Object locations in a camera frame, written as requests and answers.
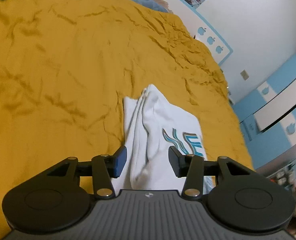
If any wall switch plate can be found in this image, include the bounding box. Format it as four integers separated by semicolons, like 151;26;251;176
240;70;249;81

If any mustard yellow bed cover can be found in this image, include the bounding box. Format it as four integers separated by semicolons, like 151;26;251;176
0;0;253;239

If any blue white wardrobe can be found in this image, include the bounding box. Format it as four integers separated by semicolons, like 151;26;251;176
233;54;296;169

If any white blue headboard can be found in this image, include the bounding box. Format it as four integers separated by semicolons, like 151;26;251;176
165;0;233;65

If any blue pillow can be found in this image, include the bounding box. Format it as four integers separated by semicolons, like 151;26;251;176
132;0;173;14

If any white Nevada sweatshirt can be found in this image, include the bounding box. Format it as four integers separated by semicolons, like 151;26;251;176
112;85;207;193

